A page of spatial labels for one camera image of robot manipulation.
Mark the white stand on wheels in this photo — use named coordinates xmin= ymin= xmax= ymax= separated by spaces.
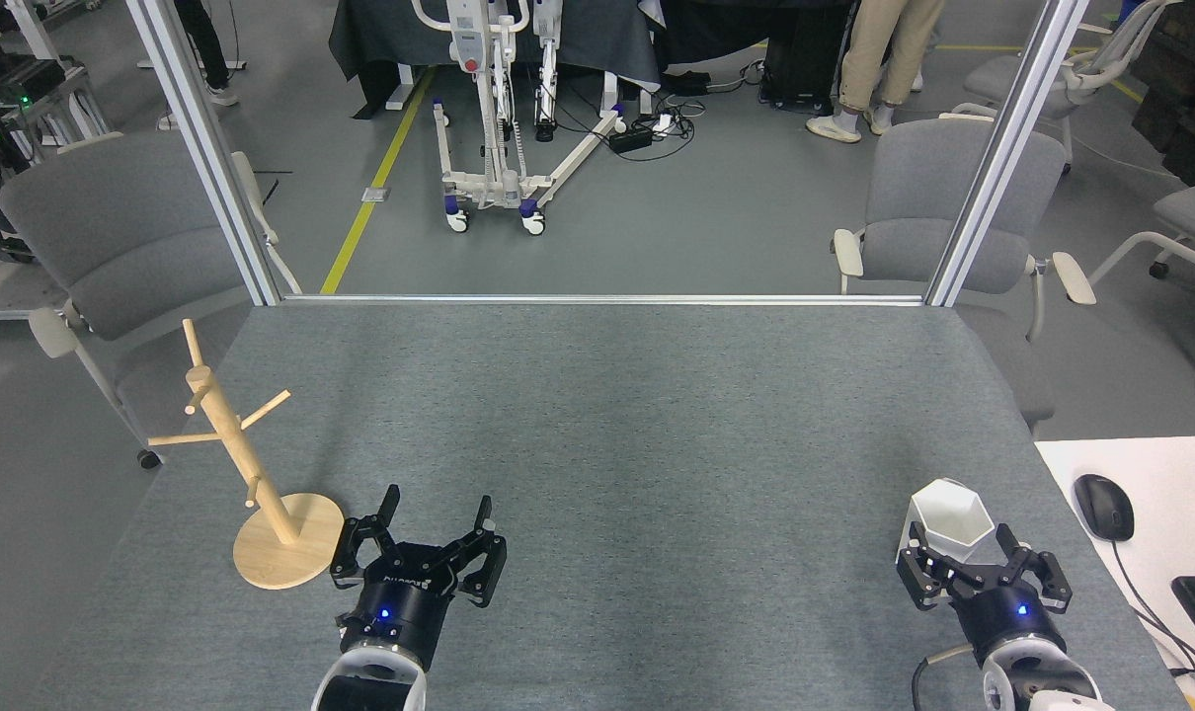
xmin=410 ymin=0 xmax=628 ymax=236

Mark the stack of dark boxes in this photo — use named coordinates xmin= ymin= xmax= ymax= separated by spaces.
xmin=1131 ymin=0 xmax=1195 ymax=189

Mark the person in beige trousers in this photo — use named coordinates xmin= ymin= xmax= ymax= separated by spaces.
xmin=806 ymin=0 xmax=946 ymax=145

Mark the white desk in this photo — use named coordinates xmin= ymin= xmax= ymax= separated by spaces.
xmin=1035 ymin=435 xmax=1195 ymax=711

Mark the white faceted cup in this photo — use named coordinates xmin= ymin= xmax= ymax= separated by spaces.
xmin=899 ymin=478 xmax=998 ymax=564

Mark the wooden cup storage rack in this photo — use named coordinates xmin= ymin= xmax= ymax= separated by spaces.
xmin=148 ymin=318 xmax=346 ymax=591

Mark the black computer mouse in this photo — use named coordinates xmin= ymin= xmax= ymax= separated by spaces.
xmin=1074 ymin=474 xmax=1136 ymax=542

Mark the black case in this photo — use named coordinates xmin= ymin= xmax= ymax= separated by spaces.
xmin=760 ymin=0 xmax=860 ymax=110

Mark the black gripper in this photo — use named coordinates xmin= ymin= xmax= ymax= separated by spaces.
xmin=897 ymin=523 xmax=1073 ymax=658
xmin=330 ymin=485 xmax=508 ymax=672

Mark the table with dark cloth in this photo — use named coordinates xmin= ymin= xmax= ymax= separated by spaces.
xmin=328 ymin=0 xmax=663 ymax=112

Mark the metal equipment cart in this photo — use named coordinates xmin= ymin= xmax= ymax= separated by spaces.
xmin=0 ymin=49 xmax=113 ymax=149

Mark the white mesh office chair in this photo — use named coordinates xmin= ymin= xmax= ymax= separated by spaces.
xmin=951 ymin=0 xmax=1181 ymax=174

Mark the black mouse cable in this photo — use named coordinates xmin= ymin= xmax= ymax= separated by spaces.
xmin=1111 ymin=538 xmax=1195 ymax=684

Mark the grey chair with white armrests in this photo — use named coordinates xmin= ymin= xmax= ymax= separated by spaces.
xmin=0 ymin=131 xmax=302 ymax=470
xmin=833 ymin=114 xmax=1097 ymax=435

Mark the silver aluminium frame post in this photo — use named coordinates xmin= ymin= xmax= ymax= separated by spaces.
xmin=925 ymin=0 xmax=1092 ymax=307
xmin=125 ymin=0 xmax=284 ymax=307

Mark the silver aluminium frame rail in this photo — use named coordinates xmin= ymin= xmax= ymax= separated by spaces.
xmin=281 ymin=293 xmax=929 ymax=307

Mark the person in dark trousers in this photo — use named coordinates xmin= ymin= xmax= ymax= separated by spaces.
xmin=158 ymin=0 xmax=240 ymax=131

